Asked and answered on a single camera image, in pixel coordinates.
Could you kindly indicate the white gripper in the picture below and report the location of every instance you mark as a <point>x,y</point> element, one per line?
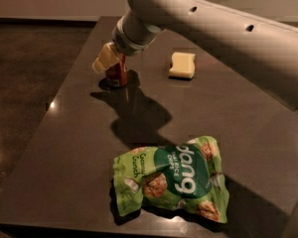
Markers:
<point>129,44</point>

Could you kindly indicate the red coke can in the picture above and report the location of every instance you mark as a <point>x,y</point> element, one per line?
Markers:
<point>116,76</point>

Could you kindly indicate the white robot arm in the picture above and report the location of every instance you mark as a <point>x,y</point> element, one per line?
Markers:
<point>263,51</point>

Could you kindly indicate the yellow sponge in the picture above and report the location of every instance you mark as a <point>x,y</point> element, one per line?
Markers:
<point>182,65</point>

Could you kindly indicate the green rice chips bag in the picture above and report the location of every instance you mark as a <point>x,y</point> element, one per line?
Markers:
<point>186,177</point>

